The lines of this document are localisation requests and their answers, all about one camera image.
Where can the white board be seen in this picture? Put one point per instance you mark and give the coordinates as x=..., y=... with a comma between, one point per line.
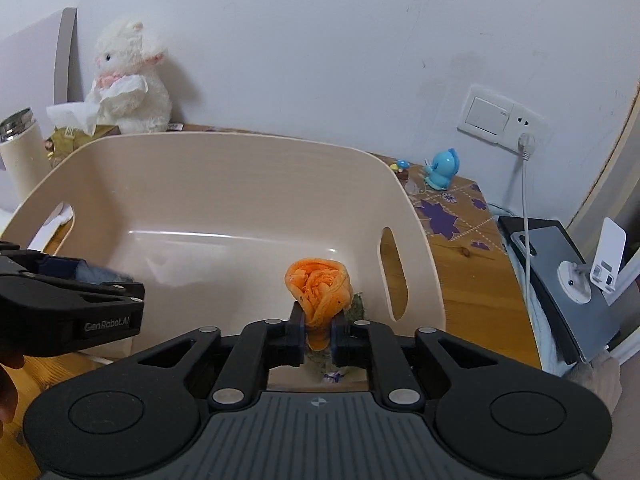
x=30, y=70

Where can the grey box device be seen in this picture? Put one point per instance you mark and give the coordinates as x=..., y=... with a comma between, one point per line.
x=565, y=305

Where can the small mushroom figurine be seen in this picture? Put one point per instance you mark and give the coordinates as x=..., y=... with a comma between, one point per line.
x=401, y=172

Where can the purple flower table mat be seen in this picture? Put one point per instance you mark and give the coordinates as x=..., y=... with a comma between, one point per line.
x=440, y=220

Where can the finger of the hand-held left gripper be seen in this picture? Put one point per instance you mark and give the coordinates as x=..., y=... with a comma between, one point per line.
x=75, y=290
x=50, y=266

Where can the orange cloth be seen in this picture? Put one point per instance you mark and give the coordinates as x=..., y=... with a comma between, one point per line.
x=317, y=285

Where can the person's left hand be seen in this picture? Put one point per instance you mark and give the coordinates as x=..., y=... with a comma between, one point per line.
x=7, y=390

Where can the white phone stand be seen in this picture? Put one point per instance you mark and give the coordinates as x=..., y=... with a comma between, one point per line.
x=607, y=260

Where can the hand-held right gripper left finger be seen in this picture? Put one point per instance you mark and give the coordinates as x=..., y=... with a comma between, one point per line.
x=297, y=334

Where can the blue grey cloth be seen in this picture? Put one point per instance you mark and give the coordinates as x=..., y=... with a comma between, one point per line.
x=102, y=274

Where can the light blue cloth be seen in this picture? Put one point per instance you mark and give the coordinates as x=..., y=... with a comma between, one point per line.
x=542, y=330

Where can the white plush toy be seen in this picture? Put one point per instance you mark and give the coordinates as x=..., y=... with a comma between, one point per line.
x=145, y=95

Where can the white wall switch socket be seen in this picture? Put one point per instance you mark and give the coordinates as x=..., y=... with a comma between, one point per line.
x=485, y=112

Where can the white tissue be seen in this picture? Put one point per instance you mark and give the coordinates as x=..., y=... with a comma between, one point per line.
x=75, y=112

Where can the blue bird toy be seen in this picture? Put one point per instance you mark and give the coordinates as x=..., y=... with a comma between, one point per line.
x=442, y=167

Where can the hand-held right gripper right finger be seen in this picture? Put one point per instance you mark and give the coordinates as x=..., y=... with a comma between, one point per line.
x=338, y=340

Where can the beige thermos bottle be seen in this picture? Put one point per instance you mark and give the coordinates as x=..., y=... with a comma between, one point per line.
x=22, y=160

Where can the yellow tissue pack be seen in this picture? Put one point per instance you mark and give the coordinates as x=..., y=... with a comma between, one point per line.
x=67, y=141

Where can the beige plastic basket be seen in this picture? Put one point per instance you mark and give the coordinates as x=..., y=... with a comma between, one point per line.
x=200, y=185

